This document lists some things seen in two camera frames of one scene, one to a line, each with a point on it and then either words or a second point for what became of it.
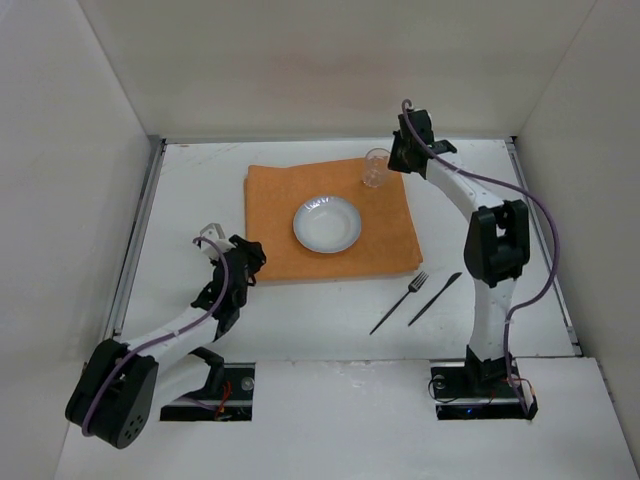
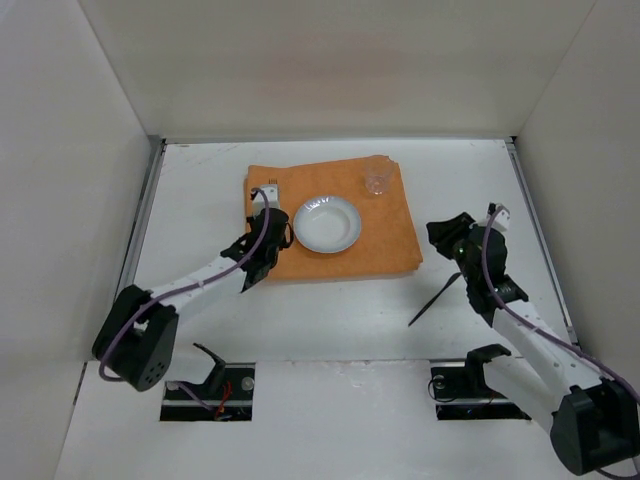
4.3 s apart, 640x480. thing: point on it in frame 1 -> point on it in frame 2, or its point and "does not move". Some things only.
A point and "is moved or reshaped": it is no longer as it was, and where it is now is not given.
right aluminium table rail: (548, 260) does not move
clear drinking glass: (375, 167) is moved or reshaped
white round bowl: (327, 224) does not move
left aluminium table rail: (114, 319) does not move
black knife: (451, 279) does not move
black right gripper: (403, 156) -> (451, 232)
